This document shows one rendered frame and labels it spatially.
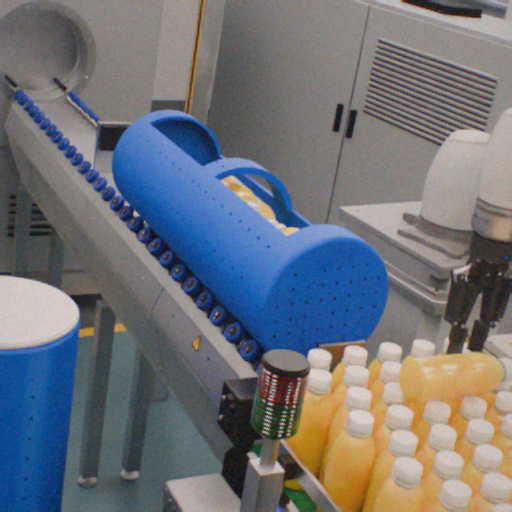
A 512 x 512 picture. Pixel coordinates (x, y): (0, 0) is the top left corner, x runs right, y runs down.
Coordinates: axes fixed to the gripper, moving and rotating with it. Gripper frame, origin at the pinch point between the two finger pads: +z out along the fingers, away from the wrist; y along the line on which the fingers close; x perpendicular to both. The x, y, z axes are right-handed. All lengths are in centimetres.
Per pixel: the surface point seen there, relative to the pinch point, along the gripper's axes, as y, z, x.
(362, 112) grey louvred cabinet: -112, 13, -206
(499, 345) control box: -11.8, 3.7, -3.9
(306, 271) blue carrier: 19.0, -3.1, -25.0
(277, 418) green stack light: 50, -6, 23
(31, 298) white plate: 64, 10, -46
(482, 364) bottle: 6.5, -2.7, 11.3
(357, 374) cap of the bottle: 22.5, 3.3, 1.1
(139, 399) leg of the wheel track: 7, 84, -121
